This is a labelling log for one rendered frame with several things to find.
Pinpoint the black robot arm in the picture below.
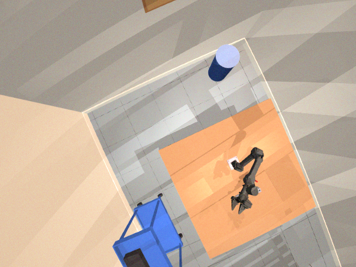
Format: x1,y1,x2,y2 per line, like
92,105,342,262
231,147,264,196

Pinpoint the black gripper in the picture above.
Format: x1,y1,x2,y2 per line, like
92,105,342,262
231,191,252,215

